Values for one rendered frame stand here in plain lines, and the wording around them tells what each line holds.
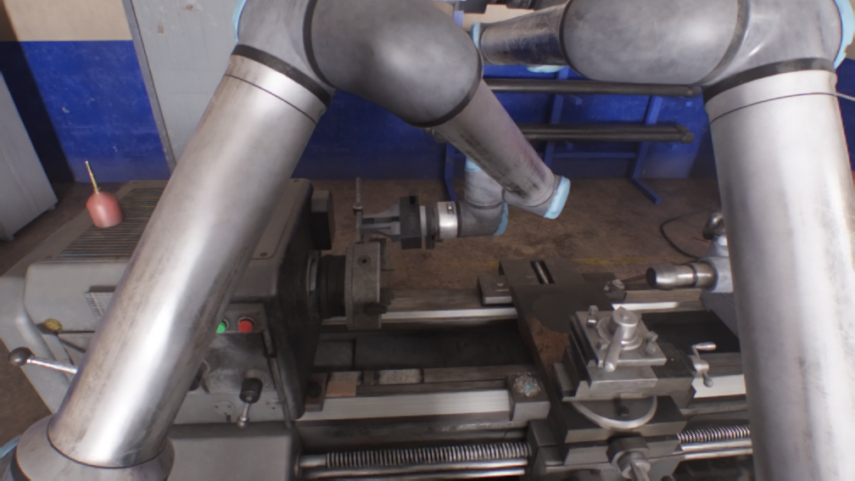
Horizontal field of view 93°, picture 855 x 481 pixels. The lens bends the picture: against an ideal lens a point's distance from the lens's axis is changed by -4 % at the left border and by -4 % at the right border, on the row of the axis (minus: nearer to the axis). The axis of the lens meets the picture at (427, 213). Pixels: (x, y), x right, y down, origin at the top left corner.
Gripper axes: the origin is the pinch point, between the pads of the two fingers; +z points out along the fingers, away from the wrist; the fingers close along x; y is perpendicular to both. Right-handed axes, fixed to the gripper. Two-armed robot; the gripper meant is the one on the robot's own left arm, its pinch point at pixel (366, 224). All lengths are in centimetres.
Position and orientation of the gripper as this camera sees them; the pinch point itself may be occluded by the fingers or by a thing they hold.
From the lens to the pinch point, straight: 103.2
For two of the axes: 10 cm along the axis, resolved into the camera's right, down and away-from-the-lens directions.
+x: 0.7, 7.6, -6.5
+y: 0.0, -6.5, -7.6
